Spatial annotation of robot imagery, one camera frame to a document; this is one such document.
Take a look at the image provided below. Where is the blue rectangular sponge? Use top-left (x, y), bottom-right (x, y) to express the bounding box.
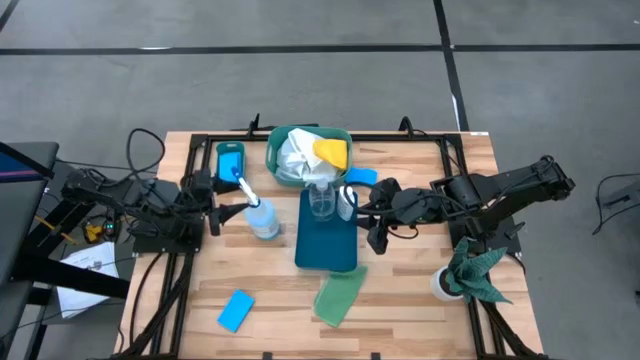
top-left (216, 288), bottom-right (256, 334)
top-left (218, 151), bottom-right (243, 183)

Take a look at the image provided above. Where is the spray bottle with blue liquid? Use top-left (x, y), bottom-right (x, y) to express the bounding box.
top-left (231, 167), bottom-right (281, 242)

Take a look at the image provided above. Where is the dark blue plastic bin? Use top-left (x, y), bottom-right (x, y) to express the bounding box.
top-left (294, 188), bottom-right (360, 273)

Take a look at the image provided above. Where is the yellow and black tool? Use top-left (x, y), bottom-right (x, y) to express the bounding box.
top-left (82, 222), bottom-right (104, 244)

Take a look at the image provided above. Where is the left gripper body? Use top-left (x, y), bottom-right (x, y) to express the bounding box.
top-left (192, 167), bottom-right (224, 237)

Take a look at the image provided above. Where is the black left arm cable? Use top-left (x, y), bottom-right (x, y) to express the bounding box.
top-left (124, 127), bottom-right (167, 184)

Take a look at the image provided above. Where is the blue sponge with wavy edge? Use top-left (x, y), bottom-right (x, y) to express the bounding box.
top-left (344, 167), bottom-right (379, 189)

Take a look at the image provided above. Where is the white paper sheet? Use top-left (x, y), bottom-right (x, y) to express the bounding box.
top-left (56, 241), bottom-right (120, 320)

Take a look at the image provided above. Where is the white cloth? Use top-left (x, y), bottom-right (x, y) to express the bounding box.
top-left (275, 127), bottom-right (342, 185)

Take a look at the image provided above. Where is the clear spray bottle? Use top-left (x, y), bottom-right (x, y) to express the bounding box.
top-left (308, 174), bottom-right (337, 223)

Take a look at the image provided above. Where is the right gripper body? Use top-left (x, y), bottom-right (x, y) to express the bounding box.
top-left (367, 178), bottom-right (444, 256)

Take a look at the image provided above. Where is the grey floor box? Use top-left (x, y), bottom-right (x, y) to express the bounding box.
top-left (596, 180), bottom-right (640, 210)

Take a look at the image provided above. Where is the small white labelled bottle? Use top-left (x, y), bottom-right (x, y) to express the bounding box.
top-left (335, 184), bottom-right (358, 223)

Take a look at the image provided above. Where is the small teal plastic basket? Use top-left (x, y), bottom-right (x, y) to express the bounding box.
top-left (214, 141), bottom-right (247, 185)

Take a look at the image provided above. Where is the yellow cloth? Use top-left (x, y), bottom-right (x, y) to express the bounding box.
top-left (312, 138), bottom-right (349, 172)

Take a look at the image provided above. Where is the black aluminium table frame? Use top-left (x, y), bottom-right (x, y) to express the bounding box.
top-left (112, 113), bottom-right (551, 360)

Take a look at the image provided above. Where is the large teal plastic basin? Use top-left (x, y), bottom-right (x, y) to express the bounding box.
top-left (264, 124), bottom-right (354, 190)

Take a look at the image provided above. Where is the green microfibre cloth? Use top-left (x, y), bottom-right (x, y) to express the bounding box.
top-left (313, 264), bottom-right (369, 329)

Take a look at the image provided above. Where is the artificial plant in white pot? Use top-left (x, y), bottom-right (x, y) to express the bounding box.
top-left (429, 236), bottom-right (514, 305)

